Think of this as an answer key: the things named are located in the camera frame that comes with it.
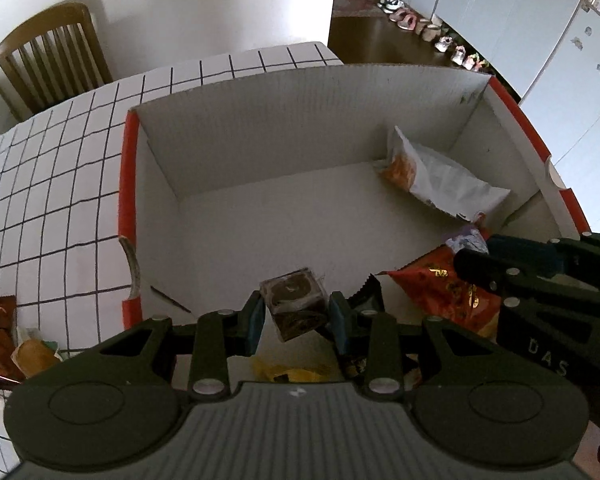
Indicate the wooden chair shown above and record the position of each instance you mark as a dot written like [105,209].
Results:
[50,20]

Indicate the white wall cabinet unit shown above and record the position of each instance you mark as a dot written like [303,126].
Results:
[505,20]

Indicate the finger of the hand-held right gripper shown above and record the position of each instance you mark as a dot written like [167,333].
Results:
[490,270]
[525,255]

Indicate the yellow snack packet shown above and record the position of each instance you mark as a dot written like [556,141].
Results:
[290,374]

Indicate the red snack packet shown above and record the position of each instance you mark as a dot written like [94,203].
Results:
[435,285]

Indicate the row of shoes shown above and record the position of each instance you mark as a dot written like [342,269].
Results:
[430,27]

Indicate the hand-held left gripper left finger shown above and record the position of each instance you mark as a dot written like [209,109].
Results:
[254,317]

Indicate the black snack packet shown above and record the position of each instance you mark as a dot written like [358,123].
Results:
[367,297]

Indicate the tan round pastry packet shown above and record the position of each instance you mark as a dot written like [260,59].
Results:
[35,355]

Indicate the small purple candy packet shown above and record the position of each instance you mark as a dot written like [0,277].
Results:
[467,240]

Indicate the patterned rug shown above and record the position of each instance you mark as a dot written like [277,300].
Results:
[352,4]

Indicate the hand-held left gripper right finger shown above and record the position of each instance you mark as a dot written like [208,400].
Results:
[337,320]

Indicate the red cardboard box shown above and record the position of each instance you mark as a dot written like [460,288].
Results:
[260,220]

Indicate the brown cube cake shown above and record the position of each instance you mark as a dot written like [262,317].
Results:
[292,305]

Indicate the orange chips packet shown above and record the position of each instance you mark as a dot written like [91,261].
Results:
[445,180]

